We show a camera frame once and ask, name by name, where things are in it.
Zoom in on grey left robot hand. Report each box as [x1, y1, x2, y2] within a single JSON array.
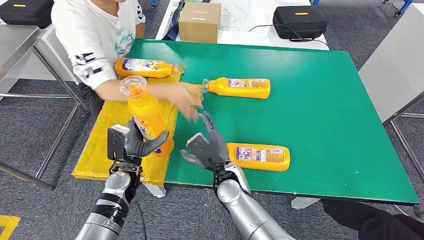
[[125, 119, 170, 159]]

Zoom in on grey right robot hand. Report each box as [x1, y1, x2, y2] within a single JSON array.
[[179, 111, 230, 171]]

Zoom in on person's right hand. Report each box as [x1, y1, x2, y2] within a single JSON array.
[[167, 82, 205, 122]]

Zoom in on orange detergent bottle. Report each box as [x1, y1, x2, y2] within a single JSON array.
[[202, 77, 272, 100], [119, 75, 175, 158], [226, 142, 291, 172], [114, 57, 181, 79]]

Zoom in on yellow taped mat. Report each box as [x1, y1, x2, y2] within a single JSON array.
[[72, 71, 204, 186]]

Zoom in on white table leg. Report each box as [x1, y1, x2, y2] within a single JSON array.
[[291, 197, 321, 211], [144, 183, 168, 199]]

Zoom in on dark blue folder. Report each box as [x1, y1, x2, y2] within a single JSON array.
[[163, 0, 186, 41]]

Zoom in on cardboard box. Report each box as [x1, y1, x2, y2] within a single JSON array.
[[178, 2, 222, 44]]

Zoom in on white table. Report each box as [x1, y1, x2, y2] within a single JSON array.
[[154, 0, 330, 51]]

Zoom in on green table mat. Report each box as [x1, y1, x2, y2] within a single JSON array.
[[127, 39, 421, 206]]

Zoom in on person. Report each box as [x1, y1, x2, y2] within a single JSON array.
[[51, 0, 205, 122]]

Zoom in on black carrying case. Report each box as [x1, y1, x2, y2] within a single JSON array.
[[0, 0, 55, 30], [272, 5, 329, 41]]

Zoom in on black fabric object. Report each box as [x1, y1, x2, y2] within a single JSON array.
[[321, 198, 424, 240]]

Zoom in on light grey table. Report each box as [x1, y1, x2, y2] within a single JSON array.
[[358, 3, 424, 185]]

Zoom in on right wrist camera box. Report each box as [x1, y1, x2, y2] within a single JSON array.
[[185, 132, 218, 165]]

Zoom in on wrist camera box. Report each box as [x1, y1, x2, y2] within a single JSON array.
[[185, 132, 218, 165], [106, 124, 131, 162]]

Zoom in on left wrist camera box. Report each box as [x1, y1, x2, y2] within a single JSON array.
[[106, 124, 131, 162]]

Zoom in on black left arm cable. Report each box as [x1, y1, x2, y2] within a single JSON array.
[[135, 200, 148, 240]]

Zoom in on black table cable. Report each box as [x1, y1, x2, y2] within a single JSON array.
[[248, 24, 330, 51]]

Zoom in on steel frame table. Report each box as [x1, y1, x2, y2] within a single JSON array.
[[0, 24, 90, 191]]

